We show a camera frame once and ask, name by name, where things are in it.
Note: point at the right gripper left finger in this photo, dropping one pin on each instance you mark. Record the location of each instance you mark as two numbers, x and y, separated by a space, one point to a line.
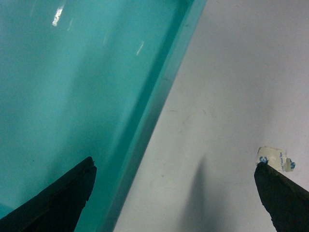
58 207

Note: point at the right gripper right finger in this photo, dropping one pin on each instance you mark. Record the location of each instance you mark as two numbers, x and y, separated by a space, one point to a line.
285 201

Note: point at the teal plastic bin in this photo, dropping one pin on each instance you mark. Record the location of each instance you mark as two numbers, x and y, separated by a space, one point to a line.
85 78

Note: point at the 3M adhesive tape scrap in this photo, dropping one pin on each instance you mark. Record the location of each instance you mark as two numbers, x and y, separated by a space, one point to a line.
275 158

